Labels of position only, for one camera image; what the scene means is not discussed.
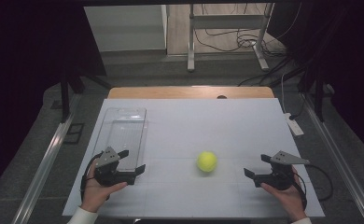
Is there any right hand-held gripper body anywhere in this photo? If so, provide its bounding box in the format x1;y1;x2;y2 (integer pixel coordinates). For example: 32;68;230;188
253;150;311;191

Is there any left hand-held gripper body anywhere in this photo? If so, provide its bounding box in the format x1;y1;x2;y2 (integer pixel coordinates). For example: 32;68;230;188
93;146;138;188

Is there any clear plastic container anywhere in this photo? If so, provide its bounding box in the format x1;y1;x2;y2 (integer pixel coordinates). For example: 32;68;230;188
91;106;149;173

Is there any yellow tennis ball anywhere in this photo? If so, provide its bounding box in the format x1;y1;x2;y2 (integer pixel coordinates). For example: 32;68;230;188
196;150;218;173

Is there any person's left hand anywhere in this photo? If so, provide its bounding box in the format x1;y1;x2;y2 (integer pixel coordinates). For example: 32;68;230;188
80;161;129;215

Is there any person's right hand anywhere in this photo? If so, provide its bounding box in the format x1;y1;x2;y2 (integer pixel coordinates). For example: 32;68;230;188
260;165;309;223

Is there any white board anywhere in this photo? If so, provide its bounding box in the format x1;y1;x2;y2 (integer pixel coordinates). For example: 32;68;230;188
62;98;326;218

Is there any wooden table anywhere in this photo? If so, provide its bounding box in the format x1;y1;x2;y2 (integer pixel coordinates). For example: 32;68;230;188
107;86;275;100

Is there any black metal stand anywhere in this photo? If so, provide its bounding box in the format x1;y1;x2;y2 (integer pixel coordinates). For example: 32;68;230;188
59;69;113;124
297;62;334;123

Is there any white cabinet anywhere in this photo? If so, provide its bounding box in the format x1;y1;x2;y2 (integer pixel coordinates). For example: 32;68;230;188
83;4;168;53

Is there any dark curtain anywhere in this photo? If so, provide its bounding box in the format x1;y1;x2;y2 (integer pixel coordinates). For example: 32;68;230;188
268;0;364;157
0;0;107;201

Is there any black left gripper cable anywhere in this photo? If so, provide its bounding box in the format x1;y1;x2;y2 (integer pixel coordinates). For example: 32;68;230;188
79;151;105;202

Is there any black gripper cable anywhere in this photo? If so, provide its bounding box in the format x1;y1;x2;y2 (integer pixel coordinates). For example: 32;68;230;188
79;151;105;202
294;163;334;210

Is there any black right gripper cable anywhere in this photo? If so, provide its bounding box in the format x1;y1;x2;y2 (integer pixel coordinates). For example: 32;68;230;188
294;163;334;210

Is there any black floor frame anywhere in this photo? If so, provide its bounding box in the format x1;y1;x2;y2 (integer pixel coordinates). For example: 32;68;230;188
63;122;86;146

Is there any black power cable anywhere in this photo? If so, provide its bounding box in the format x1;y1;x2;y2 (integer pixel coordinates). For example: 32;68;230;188
288;98;306;121

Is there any aluminium rail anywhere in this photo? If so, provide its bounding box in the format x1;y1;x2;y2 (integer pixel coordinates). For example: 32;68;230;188
10;92;82;224
301;92;364;224

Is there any white power cable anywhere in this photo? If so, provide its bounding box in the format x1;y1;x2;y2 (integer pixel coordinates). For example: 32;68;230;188
280;72;288;115

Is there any tangle of black cables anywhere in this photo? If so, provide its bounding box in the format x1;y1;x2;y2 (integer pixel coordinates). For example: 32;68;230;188
193;3;302;88

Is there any grey metal desk frame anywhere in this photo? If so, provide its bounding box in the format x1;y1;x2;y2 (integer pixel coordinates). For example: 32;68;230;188
187;3;275;74

